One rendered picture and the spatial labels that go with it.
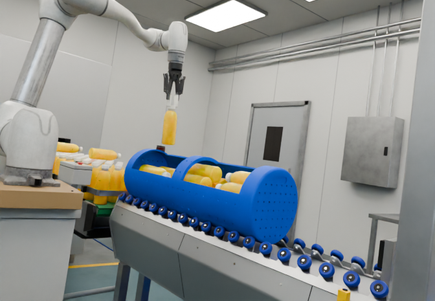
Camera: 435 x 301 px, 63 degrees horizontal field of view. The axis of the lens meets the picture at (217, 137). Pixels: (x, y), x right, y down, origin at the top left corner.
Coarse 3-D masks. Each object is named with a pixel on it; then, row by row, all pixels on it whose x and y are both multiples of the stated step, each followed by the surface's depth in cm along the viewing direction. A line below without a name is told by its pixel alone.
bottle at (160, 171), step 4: (144, 164) 186; (140, 168) 184; (144, 168) 182; (148, 168) 180; (152, 168) 178; (156, 168) 176; (160, 168) 176; (152, 172) 176; (156, 172) 174; (160, 172) 174
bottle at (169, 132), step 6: (168, 114) 190; (174, 114) 191; (168, 120) 190; (174, 120) 191; (168, 126) 190; (174, 126) 191; (162, 132) 192; (168, 132) 190; (174, 132) 192; (162, 138) 192; (168, 138) 190; (174, 138) 193; (168, 144) 191
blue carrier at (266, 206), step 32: (160, 160) 199; (192, 160) 157; (160, 192) 161; (192, 192) 144; (224, 192) 132; (256, 192) 123; (288, 192) 136; (224, 224) 134; (256, 224) 124; (288, 224) 137
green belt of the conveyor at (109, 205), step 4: (88, 200) 200; (108, 204) 197; (112, 204) 199; (100, 208) 188; (104, 208) 190; (108, 208) 191; (112, 208) 193; (100, 212) 188; (104, 212) 189; (108, 212) 191; (96, 216) 188; (100, 216) 190; (104, 216) 191; (108, 216) 193
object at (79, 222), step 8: (88, 208) 189; (96, 208) 191; (88, 216) 188; (80, 224) 193; (88, 224) 187; (96, 224) 231; (104, 224) 234; (80, 232) 192; (88, 232) 208; (96, 232) 210; (104, 232) 213; (104, 288) 227; (112, 288) 230; (64, 296) 209; (72, 296) 213; (80, 296) 216
